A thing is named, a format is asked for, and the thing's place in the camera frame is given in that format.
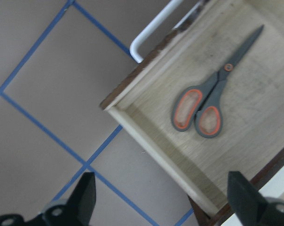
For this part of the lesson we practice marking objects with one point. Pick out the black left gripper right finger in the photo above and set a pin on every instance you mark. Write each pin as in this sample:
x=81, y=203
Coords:
x=250, y=207

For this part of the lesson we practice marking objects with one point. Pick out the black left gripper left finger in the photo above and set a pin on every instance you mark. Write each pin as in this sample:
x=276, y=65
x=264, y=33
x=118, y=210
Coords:
x=74, y=211

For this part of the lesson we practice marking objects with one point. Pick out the dark wooden drawer cabinet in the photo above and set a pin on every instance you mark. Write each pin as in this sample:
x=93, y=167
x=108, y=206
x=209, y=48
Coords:
x=260, y=179

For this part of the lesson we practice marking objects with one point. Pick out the brown paper table mat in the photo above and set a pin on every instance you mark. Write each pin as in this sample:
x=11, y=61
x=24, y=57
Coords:
x=58, y=60

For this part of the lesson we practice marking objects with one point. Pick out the orange grey handled scissors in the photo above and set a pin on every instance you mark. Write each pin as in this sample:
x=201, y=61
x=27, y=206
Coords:
x=200, y=104

